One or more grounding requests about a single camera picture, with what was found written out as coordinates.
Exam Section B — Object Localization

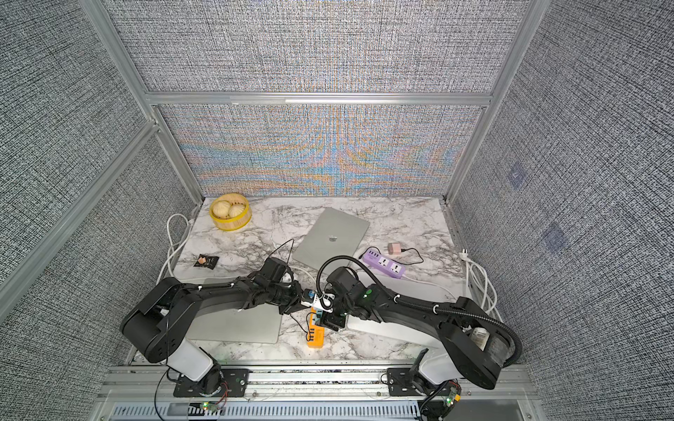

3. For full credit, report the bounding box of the pink charger plug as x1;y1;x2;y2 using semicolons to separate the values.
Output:
387;242;402;255

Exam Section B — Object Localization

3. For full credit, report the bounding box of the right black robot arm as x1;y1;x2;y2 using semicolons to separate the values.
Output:
315;255;523;389

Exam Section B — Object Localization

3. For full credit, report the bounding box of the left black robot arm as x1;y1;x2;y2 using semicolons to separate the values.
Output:
119;257;305;396

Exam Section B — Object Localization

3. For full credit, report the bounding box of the silver laptop front left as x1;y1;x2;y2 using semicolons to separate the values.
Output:
186;305;282;344

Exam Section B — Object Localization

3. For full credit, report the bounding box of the silver laptop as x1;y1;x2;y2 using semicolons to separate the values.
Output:
186;305;282;344
293;208;370;269
346;316;443;348

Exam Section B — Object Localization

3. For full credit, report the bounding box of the silver laptop at back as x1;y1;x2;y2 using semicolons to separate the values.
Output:
293;208;370;269

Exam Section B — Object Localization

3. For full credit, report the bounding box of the silver laptop front right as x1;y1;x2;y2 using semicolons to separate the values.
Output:
346;316;443;348

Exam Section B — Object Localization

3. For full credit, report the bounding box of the orange power strip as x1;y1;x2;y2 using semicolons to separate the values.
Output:
306;309;325;349

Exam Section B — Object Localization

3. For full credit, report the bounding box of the purple power strip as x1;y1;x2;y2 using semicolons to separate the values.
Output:
361;247;407;279

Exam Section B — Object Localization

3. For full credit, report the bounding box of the small black snack packet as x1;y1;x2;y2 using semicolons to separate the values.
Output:
193;254;219;270

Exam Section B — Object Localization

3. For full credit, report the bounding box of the right steamed bun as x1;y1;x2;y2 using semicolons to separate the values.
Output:
227;203;246;219

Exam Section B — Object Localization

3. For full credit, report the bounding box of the steamed bun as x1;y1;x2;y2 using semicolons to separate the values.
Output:
211;200;232;219
227;203;246;219

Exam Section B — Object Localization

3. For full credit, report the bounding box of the yellow wooden steamer basket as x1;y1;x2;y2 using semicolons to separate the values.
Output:
209;193;252;232

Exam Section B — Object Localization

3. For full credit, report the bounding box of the left steamed bun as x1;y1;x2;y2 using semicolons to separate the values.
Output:
211;200;232;219

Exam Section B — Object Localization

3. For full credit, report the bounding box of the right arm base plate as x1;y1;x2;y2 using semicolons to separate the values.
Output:
383;367;461;396

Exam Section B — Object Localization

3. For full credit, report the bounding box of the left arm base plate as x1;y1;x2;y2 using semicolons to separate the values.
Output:
173;368;250;398

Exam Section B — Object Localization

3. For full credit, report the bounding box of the white cable at left edge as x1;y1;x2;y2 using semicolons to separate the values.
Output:
155;212;317;288

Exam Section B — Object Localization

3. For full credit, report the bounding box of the white power strip cable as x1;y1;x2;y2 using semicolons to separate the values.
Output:
459;248;504;322

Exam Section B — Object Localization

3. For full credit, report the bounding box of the aluminium front rail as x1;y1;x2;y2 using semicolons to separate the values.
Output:
91;360;546;420

